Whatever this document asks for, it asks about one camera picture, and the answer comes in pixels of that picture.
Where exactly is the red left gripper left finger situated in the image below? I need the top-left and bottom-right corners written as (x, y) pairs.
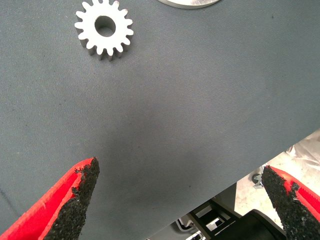
top-left (0, 156), bottom-right (101, 240)

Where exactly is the round metal carrier plate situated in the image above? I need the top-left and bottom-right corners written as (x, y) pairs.
top-left (157, 0), bottom-right (222, 10)

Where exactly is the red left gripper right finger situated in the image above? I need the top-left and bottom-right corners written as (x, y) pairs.
top-left (260, 164), bottom-right (320, 240)

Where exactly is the small caster wheel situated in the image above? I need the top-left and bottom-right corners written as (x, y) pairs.
top-left (251, 172), bottom-right (264, 189)

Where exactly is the dark grey table cloth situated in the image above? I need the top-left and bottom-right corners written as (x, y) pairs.
top-left (0, 0), bottom-right (320, 240)

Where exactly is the black metal frame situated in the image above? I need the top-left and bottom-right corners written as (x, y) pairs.
top-left (172, 197), bottom-right (241, 240)

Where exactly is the black rounded chassis cover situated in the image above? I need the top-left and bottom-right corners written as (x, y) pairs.
top-left (217, 209), bottom-right (287, 240)

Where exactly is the shiny steel planetary gear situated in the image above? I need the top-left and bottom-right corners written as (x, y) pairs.
top-left (74, 0), bottom-right (135, 62)

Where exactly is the crumpled grey sheet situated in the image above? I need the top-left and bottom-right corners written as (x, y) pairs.
top-left (286, 138), bottom-right (320, 162)

